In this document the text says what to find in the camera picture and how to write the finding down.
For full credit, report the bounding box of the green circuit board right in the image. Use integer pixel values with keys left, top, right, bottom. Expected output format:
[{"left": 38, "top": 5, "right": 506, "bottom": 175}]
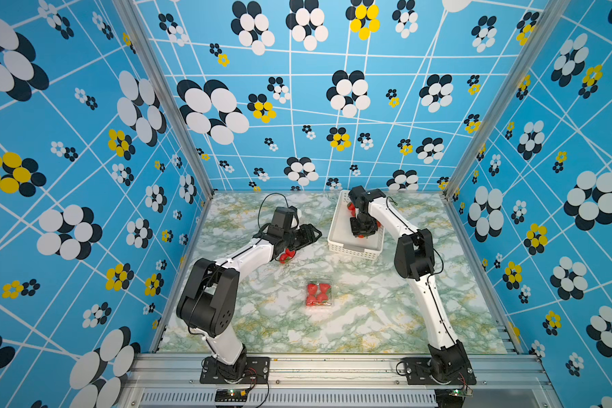
[{"left": 435, "top": 389, "right": 473, "bottom": 408}]

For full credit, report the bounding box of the green circuit board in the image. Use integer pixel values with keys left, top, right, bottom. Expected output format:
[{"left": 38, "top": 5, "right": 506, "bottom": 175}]
[
  {"left": 215, "top": 389, "right": 248, "bottom": 405},
  {"left": 435, "top": 389, "right": 473, "bottom": 408}
]

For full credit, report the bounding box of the clear plastic clamshell container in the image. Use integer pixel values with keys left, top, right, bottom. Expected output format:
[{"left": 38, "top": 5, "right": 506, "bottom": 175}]
[{"left": 305, "top": 282, "right": 333, "bottom": 307}]

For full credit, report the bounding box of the aluminium corner post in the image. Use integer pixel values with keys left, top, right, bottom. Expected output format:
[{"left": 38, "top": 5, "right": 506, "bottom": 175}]
[
  {"left": 113, "top": 0, "right": 214, "bottom": 203},
  {"left": 444, "top": 0, "right": 571, "bottom": 202}
]

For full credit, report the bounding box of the left aluminium corner post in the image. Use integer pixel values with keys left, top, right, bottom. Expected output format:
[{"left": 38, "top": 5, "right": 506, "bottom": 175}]
[{"left": 113, "top": 0, "right": 214, "bottom": 203}]

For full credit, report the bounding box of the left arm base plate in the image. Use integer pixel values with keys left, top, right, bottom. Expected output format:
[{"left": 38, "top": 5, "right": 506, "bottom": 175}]
[{"left": 200, "top": 356, "right": 270, "bottom": 385}]

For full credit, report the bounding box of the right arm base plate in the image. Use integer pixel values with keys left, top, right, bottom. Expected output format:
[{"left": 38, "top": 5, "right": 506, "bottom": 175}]
[{"left": 395, "top": 357, "right": 477, "bottom": 386}]

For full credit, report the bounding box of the right aluminium corner post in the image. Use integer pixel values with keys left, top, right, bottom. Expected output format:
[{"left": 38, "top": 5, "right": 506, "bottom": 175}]
[{"left": 444, "top": 0, "right": 571, "bottom": 202}]

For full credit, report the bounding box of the white perforated plastic basket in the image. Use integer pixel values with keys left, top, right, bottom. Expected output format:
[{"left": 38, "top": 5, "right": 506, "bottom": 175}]
[{"left": 327, "top": 190, "right": 384, "bottom": 261}]

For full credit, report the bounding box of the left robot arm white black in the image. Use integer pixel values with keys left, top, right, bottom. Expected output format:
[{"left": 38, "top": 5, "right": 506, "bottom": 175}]
[{"left": 176, "top": 206, "right": 322, "bottom": 381}]

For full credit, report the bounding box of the green circuit board left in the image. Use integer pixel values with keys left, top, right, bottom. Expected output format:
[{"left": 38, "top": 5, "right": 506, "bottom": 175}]
[{"left": 215, "top": 389, "right": 248, "bottom": 405}]

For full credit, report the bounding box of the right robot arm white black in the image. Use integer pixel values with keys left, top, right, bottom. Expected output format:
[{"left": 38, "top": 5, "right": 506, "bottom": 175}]
[{"left": 348, "top": 186, "right": 470, "bottom": 384}]

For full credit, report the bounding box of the aluminium front rail frame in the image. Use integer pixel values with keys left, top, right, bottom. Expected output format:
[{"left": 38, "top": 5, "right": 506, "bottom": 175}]
[{"left": 117, "top": 354, "right": 562, "bottom": 407}]

